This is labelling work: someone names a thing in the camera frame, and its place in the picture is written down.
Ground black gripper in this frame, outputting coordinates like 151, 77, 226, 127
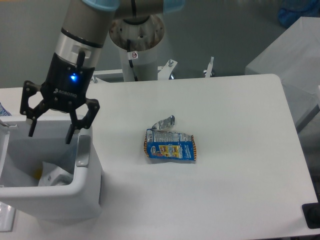
19, 52, 101, 145

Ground white plastic packaging trash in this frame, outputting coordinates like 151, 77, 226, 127
38, 161, 74, 187

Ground blue snack wrapper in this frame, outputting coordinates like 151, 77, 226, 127
143, 115, 197, 162

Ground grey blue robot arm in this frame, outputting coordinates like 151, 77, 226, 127
20, 0, 185, 144

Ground white trash can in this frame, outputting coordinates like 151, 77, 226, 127
0, 115, 103, 220

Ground blue white package left edge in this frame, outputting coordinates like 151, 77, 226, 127
0, 103, 11, 117

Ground white covered box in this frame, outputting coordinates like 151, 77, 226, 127
245, 17, 320, 131

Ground blue bag in corner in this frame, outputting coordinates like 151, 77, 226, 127
277, 0, 320, 28

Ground black device at table edge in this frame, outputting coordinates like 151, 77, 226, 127
302, 202, 320, 229

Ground black cable on pedestal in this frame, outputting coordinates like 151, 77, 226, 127
126, 39, 139, 82

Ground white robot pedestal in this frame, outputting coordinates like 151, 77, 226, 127
109, 14, 165, 69

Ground white table frame bracket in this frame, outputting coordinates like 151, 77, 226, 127
91, 56, 216, 85

